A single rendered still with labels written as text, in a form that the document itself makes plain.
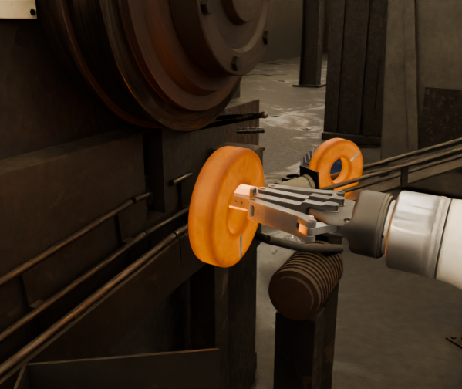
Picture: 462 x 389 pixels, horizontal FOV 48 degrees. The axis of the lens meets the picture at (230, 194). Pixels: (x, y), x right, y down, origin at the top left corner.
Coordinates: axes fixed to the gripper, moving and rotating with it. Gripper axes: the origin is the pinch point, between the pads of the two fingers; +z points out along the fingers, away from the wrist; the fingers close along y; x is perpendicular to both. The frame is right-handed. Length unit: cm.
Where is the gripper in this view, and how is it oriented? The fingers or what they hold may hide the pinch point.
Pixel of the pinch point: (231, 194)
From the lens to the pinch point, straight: 68.0
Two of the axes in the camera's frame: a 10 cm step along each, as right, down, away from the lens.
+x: 0.4, -9.4, -3.3
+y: 4.6, -2.7, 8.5
